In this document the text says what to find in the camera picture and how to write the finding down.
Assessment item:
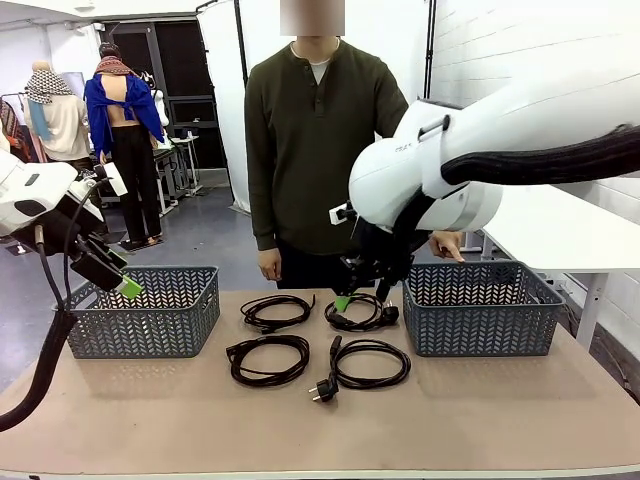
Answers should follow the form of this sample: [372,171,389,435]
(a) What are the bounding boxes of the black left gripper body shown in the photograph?
[23,205,96,262]

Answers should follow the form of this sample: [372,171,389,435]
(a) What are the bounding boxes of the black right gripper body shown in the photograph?
[349,218,417,282]

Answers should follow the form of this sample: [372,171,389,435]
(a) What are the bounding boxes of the black power cable round plug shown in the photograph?
[307,334,413,404]

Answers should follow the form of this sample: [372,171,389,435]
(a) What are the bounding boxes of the person's right forearm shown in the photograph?
[244,164,279,252]

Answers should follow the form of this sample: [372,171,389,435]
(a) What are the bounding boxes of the person's left hand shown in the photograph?
[427,230,466,264]

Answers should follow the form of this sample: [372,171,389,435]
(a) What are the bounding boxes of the person's right hand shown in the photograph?
[257,247,284,282]

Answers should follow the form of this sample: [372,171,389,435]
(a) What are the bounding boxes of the person's black trousers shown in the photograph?
[274,237,381,291]

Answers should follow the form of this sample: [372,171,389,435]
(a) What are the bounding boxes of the grey perforated plastic basket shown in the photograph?
[401,260,567,358]
[53,265,222,360]

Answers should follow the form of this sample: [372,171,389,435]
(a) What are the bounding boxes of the mannequin in blue top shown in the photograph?
[83,42,166,251]

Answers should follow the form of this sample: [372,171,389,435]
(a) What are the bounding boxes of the mannequin in cream sweater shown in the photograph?
[22,59,94,166]

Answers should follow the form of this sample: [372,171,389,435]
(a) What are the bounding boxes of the person in green sweater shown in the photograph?
[243,37,410,256]

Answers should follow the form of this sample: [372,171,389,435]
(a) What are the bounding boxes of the background workbench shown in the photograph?
[152,134,204,216]

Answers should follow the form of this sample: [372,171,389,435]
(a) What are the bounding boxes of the mannequin in patterned clothes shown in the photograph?
[0,97,31,164]

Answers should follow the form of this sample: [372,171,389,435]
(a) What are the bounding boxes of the white mannequin torso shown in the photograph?
[142,72,171,129]

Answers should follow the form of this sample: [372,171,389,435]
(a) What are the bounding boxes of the white table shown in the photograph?
[459,182,640,354]

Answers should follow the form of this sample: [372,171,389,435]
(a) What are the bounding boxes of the white backdrop screen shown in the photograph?
[196,0,436,216]

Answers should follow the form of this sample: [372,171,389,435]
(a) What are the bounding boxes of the black light stand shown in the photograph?
[422,0,439,101]
[232,0,251,89]

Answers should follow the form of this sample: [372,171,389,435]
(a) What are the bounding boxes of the black framed doorway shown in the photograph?
[99,19,229,171]

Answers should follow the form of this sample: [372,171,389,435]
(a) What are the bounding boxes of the thin black camera cable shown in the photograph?
[62,177,111,306]

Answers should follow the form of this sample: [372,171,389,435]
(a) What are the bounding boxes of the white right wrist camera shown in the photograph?
[328,202,357,226]

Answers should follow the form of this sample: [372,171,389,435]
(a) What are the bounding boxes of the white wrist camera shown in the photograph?
[102,162,129,197]
[328,202,357,226]

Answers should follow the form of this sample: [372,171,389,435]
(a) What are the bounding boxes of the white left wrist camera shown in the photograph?
[102,162,129,197]

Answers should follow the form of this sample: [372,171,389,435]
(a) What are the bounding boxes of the left arm black cable sleeve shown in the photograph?
[0,224,79,432]

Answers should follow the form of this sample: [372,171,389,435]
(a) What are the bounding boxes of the arm black cable sleeve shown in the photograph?
[379,124,640,301]
[0,224,79,432]

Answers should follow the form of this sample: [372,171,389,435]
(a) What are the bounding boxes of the aluminium table frame rail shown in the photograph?
[0,463,640,480]

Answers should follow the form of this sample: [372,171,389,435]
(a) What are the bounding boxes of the right arm black cable sleeve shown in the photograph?
[379,124,640,301]

